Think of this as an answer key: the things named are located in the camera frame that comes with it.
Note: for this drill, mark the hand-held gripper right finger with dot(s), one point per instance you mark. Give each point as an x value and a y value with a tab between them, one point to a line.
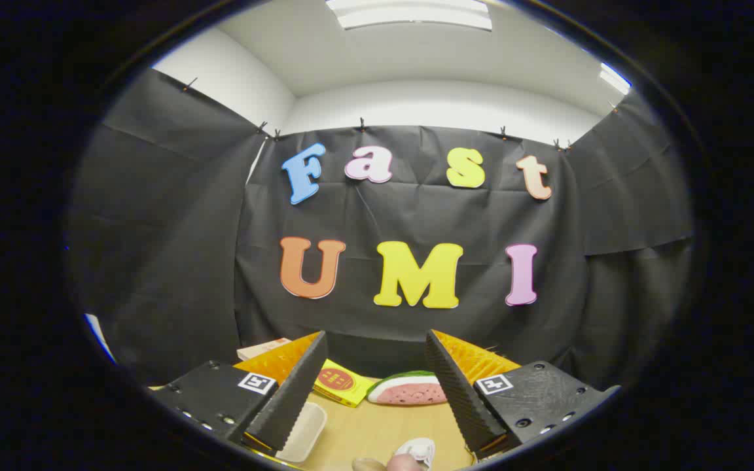
459	392

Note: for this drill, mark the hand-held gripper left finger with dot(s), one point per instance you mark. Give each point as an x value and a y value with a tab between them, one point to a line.
298	392

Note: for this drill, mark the beige storage box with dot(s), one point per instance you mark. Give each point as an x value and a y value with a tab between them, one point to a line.
302	428

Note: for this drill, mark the white canvas shoe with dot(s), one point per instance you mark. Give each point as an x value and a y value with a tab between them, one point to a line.
418	450

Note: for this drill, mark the yellow book with red circle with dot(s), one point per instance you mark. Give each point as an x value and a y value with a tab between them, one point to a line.
344	383

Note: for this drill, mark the watermelon slice plush toy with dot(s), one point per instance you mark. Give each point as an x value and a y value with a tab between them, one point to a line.
410	391

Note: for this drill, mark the row of cloth clips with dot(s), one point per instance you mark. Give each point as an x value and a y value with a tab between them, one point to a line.
362	123

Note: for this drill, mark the small ceiling light panel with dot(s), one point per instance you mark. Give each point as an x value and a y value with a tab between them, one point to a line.
614	78

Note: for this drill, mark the large ceiling light panel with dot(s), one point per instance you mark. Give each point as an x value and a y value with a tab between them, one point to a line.
410	13

